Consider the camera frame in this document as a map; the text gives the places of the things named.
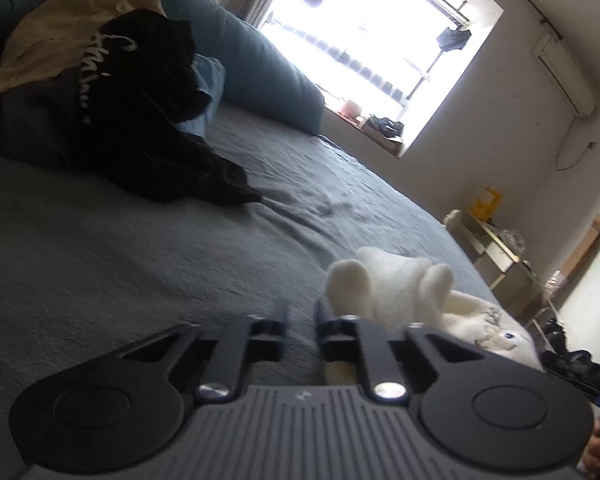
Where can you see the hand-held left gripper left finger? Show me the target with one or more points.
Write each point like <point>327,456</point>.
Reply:
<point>281,332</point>

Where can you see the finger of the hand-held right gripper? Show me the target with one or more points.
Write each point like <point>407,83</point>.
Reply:
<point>567,362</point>

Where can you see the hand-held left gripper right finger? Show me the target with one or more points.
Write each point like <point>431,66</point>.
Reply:
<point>320,332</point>

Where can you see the white fleece sweater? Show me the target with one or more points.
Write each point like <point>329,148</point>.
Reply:
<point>390,285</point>

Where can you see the brown cardboard sheet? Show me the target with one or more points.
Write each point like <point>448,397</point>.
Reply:
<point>582,250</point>

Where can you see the cream desk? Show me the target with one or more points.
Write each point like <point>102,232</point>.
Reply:
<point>500,260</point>

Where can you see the clear plastic bag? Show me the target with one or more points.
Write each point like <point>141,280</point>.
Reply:
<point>511,240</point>

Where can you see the yellow box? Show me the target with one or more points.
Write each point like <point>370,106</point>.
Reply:
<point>487,202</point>

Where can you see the dark shoes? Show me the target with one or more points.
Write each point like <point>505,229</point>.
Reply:
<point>386,126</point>

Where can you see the white air conditioner pipe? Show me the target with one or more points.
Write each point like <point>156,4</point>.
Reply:
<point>572,145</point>

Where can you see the pink pot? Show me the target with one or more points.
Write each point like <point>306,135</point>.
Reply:
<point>351,108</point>

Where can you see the black printed garment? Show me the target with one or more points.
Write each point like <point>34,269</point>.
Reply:
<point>145,110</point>

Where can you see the light blue cloth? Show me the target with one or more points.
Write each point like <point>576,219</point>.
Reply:
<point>210,80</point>

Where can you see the long blue pillow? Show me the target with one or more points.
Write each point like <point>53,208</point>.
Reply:
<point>260,70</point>

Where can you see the white air conditioner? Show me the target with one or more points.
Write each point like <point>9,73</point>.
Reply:
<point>562,72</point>

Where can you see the small dark hanging garment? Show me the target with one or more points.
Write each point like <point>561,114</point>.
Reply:
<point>452,39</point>

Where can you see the dark grey garment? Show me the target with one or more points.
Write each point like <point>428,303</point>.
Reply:
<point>30,120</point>

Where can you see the beige garment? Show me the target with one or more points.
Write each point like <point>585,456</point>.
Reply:
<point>55,35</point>

